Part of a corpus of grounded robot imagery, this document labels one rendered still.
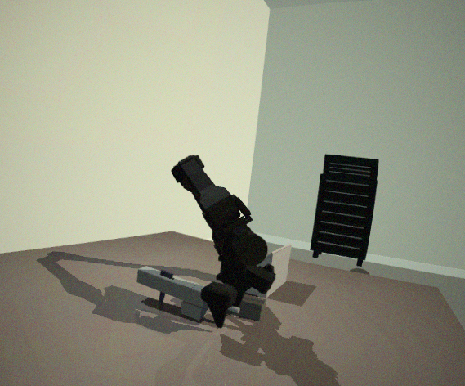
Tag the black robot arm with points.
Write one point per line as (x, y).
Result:
(230, 233)

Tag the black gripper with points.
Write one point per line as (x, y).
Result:
(219, 297)

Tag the white cylinder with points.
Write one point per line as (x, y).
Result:
(234, 309)

